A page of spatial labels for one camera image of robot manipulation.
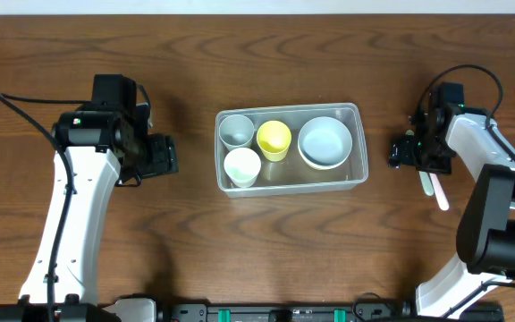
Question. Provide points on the yellow plastic cup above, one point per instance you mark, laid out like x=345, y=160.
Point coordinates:
x=274, y=140

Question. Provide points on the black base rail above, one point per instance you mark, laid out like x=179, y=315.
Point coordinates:
x=370, y=310

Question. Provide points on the white plastic bowl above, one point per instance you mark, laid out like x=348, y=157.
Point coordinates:
x=332, y=162

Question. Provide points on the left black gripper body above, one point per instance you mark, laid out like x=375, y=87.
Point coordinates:
x=163, y=156

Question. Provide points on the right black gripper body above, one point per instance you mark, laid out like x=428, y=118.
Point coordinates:
x=402, y=152

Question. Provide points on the white plastic cup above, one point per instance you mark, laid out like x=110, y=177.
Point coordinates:
x=242, y=165

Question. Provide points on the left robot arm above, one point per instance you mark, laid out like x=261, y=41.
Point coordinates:
x=103, y=144

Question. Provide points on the grey plastic cup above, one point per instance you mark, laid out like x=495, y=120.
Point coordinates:
x=236, y=131

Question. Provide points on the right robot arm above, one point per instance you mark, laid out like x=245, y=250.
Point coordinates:
x=485, y=242

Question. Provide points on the mint green plastic spoon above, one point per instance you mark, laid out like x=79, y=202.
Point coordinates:
x=426, y=183

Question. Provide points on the light blue plastic bowl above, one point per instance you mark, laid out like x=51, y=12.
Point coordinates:
x=324, y=135

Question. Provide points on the pale pink plastic fork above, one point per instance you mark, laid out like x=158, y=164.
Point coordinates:
x=440, y=196

